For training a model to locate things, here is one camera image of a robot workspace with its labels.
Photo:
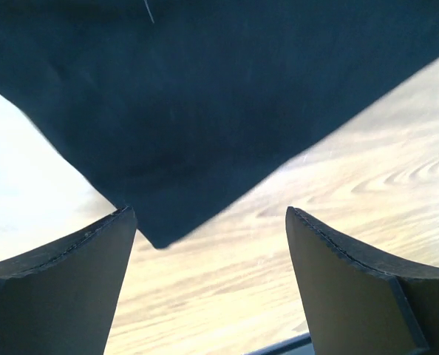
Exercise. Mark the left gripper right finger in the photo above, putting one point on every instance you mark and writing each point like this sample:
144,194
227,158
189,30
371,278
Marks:
358,299

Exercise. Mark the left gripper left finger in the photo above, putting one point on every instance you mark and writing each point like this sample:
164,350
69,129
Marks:
61,297

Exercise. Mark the black t shirt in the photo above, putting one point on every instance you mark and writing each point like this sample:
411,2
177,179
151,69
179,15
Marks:
178,108

